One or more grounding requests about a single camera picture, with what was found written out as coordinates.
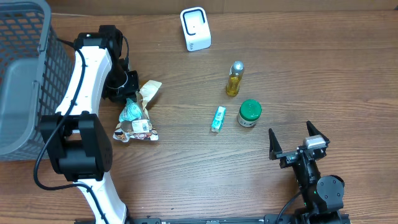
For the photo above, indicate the white barcode scanner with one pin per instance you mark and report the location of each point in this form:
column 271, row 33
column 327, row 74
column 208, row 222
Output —
column 196, row 29

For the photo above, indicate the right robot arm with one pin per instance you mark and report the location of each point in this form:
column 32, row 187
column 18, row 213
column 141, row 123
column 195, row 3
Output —
column 319, row 199

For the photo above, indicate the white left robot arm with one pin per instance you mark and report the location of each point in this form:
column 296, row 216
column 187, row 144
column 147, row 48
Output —
column 77, row 151

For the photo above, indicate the yellow oil bottle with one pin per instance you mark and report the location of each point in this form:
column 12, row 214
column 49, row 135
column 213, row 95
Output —
column 235, row 76

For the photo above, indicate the dark grey plastic basket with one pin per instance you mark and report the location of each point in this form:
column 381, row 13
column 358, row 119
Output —
column 35, row 73

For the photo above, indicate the small teal box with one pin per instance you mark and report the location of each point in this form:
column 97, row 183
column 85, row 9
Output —
column 218, row 119

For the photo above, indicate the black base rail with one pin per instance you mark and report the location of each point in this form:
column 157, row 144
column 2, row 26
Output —
column 242, row 220

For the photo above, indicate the green lid jar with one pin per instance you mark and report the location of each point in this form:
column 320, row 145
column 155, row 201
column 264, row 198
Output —
column 249, row 113

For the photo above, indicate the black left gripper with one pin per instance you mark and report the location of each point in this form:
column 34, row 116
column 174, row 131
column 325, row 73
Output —
column 129, row 91

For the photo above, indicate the beige Pantree snack pouch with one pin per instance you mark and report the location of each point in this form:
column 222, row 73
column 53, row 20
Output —
column 142, row 128

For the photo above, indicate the teal snack packet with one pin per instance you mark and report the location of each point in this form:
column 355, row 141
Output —
column 130, row 112

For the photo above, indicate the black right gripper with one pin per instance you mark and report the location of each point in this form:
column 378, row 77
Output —
column 288, row 156

